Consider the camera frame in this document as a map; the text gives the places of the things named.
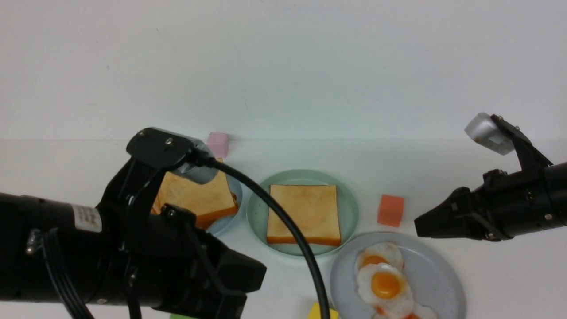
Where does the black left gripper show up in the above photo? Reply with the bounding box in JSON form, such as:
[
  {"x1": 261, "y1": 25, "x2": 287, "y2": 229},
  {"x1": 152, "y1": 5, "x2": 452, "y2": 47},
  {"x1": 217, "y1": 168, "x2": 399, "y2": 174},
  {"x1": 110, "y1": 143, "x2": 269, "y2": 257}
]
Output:
[{"x1": 96, "y1": 158, "x2": 267, "y2": 319}]

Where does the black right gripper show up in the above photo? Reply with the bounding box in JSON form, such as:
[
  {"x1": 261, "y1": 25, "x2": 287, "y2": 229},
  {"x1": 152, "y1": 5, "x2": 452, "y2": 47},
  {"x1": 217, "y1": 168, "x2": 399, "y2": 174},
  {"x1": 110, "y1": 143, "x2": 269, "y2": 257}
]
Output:
[{"x1": 414, "y1": 163, "x2": 566, "y2": 242}]

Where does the fried egg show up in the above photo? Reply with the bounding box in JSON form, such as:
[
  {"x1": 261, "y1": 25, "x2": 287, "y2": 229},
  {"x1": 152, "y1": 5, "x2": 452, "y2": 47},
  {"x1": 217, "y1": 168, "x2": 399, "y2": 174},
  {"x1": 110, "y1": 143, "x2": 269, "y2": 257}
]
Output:
[
  {"x1": 401, "y1": 303, "x2": 439, "y2": 319},
  {"x1": 354, "y1": 242, "x2": 404, "y2": 272},
  {"x1": 356, "y1": 263, "x2": 414, "y2": 319}
]

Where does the toast slice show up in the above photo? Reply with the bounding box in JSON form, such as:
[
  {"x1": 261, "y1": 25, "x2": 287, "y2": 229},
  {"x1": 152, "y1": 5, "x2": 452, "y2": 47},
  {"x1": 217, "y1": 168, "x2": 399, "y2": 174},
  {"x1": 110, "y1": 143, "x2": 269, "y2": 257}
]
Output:
[
  {"x1": 151, "y1": 171, "x2": 240, "y2": 230},
  {"x1": 270, "y1": 184, "x2": 342, "y2": 247}
]

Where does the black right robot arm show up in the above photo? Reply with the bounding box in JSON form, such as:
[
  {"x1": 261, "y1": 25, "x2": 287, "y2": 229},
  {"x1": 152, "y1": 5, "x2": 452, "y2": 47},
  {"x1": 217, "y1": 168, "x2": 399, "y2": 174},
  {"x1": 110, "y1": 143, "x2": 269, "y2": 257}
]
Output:
[{"x1": 414, "y1": 163, "x2": 567, "y2": 242}]

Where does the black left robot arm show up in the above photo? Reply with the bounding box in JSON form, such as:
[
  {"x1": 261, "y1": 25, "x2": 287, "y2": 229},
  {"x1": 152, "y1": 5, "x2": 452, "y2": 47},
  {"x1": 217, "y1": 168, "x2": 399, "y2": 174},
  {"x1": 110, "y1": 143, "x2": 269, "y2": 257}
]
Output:
[{"x1": 1, "y1": 158, "x2": 267, "y2": 319}]

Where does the green foam cube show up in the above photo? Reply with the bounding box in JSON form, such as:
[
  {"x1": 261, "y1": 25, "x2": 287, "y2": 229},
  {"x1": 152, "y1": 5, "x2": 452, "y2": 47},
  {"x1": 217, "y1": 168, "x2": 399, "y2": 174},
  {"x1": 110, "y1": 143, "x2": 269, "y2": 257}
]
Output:
[{"x1": 169, "y1": 314, "x2": 195, "y2": 319}]

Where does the orange foam cube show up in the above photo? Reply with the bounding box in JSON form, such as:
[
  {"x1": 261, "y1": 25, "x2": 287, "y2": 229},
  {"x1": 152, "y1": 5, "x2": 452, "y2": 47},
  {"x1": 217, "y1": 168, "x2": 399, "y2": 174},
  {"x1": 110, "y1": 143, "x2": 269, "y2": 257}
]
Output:
[{"x1": 377, "y1": 194, "x2": 404, "y2": 228}]

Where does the grey egg plate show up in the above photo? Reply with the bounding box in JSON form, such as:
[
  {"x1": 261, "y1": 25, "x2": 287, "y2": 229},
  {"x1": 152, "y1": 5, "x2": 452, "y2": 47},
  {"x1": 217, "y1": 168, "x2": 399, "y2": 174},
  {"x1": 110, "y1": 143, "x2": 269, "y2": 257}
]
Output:
[{"x1": 328, "y1": 232, "x2": 466, "y2": 319}]

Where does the fried egg front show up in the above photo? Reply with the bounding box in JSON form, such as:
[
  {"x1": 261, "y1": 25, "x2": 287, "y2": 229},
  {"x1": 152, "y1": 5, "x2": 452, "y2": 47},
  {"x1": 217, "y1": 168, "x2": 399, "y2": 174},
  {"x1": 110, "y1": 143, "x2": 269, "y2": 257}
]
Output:
[{"x1": 401, "y1": 303, "x2": 439, "y2": 319}]

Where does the light blue bread plate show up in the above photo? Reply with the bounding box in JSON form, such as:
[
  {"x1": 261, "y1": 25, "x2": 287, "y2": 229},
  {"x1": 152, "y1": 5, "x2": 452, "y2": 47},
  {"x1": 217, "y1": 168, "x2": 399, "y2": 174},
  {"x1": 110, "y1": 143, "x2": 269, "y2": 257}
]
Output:
[{"x1": 205, "y1": 171, "x2": 243, "y2": 236}]

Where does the pink foam cube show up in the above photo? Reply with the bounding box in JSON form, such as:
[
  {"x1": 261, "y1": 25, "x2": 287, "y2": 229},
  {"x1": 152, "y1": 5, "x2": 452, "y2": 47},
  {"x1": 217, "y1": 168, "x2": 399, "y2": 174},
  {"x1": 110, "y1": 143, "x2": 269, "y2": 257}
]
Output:
[{"x1": 206, "y1": 132, "x2": 229, "y2": 158}]

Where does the yellow foam cube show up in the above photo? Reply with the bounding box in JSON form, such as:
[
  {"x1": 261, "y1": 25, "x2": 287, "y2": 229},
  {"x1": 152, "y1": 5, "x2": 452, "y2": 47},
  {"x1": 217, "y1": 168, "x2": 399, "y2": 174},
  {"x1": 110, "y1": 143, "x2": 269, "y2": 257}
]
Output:
[{"x1": 307, "y1": 303, "x2": 340, "y2": 319}]

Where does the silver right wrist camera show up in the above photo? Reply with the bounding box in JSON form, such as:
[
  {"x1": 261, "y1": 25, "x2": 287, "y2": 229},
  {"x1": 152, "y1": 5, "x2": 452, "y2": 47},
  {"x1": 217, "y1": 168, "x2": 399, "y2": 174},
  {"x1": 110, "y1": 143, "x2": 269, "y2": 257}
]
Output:
[{"x1": 464, "y1": 113, "x2": 515, "y2": 156}]

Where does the black left camera cable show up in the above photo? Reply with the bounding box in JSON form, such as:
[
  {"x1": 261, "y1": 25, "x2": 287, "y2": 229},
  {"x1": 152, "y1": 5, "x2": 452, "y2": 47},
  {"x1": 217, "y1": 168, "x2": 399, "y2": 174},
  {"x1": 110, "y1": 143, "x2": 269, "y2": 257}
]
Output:
[{"x1": 195, "y1": 153, "x2": 331, "y2": 319}]

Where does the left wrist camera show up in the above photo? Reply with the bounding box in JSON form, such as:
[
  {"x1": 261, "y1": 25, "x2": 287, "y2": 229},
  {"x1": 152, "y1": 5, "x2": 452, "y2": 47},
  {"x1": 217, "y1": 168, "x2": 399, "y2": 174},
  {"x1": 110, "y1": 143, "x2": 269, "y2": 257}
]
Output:
[{"x1": 126, "y1": 127, "x2": 218, "y2": 184}]

